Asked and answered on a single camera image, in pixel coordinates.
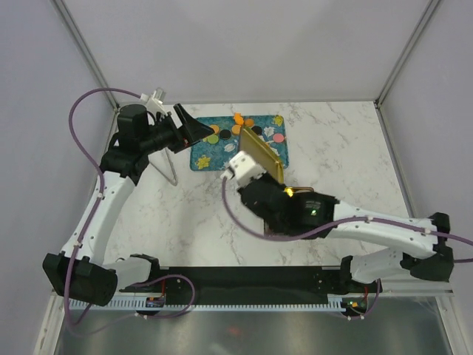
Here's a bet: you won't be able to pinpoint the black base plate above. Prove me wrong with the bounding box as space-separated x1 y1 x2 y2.
118 265 384 306

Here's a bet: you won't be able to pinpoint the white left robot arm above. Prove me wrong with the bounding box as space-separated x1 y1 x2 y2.
43 104 214 306

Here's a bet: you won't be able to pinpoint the black round cookie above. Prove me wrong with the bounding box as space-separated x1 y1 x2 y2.
252 126 262 135
219 129 231 140

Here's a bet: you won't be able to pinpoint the dark cookie tin box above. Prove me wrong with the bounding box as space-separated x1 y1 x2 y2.
264 186 314 235

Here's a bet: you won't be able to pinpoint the black round cookie right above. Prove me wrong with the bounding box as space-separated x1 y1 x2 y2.
252 126 262 135

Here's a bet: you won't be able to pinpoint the pink round cookie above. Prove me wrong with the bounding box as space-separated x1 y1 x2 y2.
273 133 285 143

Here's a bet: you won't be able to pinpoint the gold tin lid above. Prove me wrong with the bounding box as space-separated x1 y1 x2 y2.
239 126 284 183

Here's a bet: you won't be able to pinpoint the teal floral tray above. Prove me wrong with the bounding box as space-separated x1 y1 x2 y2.
190 115 289 172

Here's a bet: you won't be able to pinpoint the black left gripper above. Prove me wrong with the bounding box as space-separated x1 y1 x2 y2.
140 104 214 155

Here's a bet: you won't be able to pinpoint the white slotted cable duct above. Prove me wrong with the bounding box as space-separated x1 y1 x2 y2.
91 294 346 312

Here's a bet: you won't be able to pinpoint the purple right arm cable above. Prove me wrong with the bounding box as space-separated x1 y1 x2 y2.
221 173 473 266

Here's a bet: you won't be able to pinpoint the black round cookie left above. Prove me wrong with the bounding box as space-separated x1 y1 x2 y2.
219 129 231 140

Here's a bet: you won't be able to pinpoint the green round cookie tray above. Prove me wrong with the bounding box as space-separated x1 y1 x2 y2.
206 135 219 144

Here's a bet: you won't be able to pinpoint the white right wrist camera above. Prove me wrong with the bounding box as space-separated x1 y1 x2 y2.
220 151 266 187

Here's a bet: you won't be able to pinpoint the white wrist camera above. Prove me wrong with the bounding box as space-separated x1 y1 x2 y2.
140 87 166 114
220 151 266 187

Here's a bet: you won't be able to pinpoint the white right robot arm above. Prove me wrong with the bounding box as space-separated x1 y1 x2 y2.
237 174 454 292

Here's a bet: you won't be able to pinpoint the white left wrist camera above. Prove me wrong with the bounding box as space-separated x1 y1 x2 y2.
140 87 166 114

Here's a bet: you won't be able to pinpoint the orange round cookie centre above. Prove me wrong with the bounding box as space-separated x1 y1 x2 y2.
231 125 242 135

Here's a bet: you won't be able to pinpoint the orange fish cookie top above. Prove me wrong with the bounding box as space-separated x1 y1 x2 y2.
234 112 245 126

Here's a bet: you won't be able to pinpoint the metal tongs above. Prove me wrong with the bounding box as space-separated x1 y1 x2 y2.
149 149 178 186

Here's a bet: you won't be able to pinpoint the aluminium frame rail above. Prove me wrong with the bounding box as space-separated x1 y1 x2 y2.
381 278 453 297

